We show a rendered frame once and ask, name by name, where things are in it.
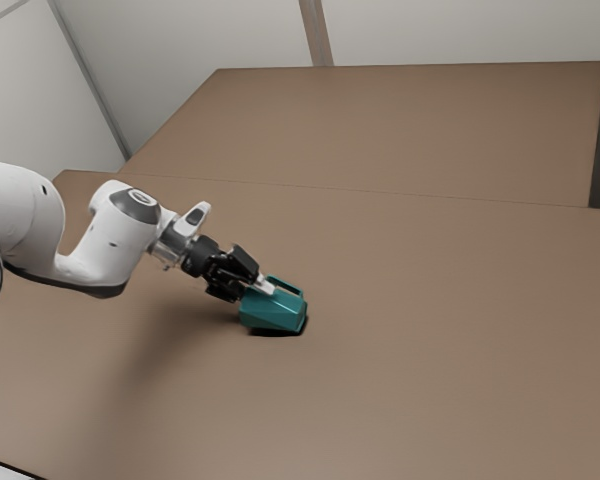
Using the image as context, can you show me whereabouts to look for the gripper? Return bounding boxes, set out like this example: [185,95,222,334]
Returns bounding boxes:
[181,234,277,304]

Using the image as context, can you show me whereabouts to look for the teal faceted mug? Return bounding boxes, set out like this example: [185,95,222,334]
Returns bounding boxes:
[237,274,309,335]

